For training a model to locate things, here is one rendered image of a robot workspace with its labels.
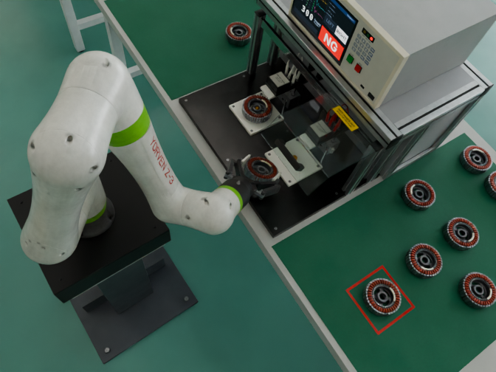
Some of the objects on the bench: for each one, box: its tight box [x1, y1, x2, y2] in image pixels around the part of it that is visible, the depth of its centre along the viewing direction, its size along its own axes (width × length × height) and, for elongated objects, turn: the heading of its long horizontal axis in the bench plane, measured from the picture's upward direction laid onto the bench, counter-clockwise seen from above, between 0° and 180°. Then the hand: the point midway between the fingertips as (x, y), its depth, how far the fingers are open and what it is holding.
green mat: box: [104, 0, 283, 100], centre depth 190 cm, size 94×61×1 cm, turn 120°
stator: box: [402, 179, 435, 210], centre depth 153 cm, size 11×11×4 cm
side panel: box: [379, 95, 484, 180], centre depth 148 cm, size 28×3×32 cm, turn 120°
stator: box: [362, 278, 402, 317], centre depth 134 cm, size 11×11×4 cm
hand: (261, 168), depth 142 cm, fingers closed on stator, 11 cm apart
